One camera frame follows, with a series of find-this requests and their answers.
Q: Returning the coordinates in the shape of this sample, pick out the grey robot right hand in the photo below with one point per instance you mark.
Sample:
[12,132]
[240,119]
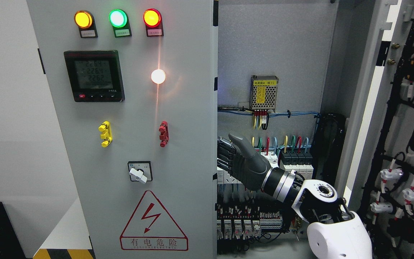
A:
[242,162]

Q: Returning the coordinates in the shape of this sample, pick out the grey cabinet door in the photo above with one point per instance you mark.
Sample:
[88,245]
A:
[371,82]
[183,169]

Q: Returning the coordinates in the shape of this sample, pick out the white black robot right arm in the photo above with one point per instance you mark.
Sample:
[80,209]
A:
[334,232]

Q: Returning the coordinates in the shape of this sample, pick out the red indicator lamp left door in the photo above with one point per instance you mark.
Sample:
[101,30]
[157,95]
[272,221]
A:
[153,23]

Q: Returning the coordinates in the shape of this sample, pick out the green indicator lamp left door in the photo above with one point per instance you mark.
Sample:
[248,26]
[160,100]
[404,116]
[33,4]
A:
[120,23]

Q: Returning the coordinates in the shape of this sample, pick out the yellow indicator lamp left door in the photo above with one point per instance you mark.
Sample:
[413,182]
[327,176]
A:
[86,24]

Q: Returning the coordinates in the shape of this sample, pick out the white socket breaker row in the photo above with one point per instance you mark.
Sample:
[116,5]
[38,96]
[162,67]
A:
[223,177]

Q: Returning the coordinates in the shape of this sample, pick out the lower relay terminal row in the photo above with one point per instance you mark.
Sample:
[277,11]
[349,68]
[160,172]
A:
[242,222]

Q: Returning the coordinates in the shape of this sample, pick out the black white surge protector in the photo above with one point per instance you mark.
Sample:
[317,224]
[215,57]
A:
[300,162]

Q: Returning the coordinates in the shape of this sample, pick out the metal mesh power supply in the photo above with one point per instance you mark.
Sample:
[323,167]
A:
[263,93]

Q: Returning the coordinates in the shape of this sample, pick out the red terminal connector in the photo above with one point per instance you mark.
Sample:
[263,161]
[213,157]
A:
[164,135]

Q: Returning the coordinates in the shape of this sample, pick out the red electrical hazard warning sticker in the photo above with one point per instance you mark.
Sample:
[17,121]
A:
[151,227]

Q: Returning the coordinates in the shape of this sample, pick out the white glowing indicator lamp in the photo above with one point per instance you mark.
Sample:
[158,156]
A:
[158,76]

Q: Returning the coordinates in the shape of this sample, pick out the yellow terminal connector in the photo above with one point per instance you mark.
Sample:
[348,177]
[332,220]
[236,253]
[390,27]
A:
[106,133]

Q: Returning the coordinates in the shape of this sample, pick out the black digital power meter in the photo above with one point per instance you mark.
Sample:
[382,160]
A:
[95,76]

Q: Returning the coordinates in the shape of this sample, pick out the white rotary selector switch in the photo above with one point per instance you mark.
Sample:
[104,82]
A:
[140,171]

